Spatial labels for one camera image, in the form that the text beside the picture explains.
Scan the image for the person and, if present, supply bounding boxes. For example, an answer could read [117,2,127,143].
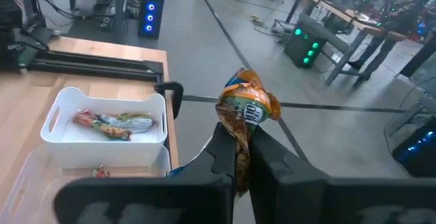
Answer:
[347,0,432,89]

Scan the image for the yellow floor cable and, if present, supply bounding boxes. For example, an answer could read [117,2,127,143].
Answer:
[248,14,270,28]

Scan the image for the wooden table with grey legs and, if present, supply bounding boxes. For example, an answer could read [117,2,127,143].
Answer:
[285,0,407,87]

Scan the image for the clear plastic bin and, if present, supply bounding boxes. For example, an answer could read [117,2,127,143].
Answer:
[0,144,172,224]

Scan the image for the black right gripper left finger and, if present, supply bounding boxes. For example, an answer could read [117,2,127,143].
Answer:
[53,123,237,224]

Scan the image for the blue red granola bar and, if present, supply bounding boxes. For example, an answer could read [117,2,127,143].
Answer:
[91,164,111,179]

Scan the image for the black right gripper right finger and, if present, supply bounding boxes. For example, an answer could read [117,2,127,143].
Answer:
[249,125,436,224]

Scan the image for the black computer with green lights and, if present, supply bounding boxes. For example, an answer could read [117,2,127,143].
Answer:
[283,20,328,69]

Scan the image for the black frame bracket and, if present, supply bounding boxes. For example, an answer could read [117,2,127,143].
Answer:
[153,80,185,121]

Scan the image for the green brown granola bar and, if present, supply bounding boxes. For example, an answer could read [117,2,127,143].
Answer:
[215,67,282,198]

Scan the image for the white plastic bin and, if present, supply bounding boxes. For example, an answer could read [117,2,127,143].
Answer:
[40,86,169,170]

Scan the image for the black computer with blue lights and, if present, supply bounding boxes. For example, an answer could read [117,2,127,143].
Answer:
[391,118,436,179]
[137,0,166,39]

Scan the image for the black aluminium table frame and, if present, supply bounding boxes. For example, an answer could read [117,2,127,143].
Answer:
[26,49,165,84]

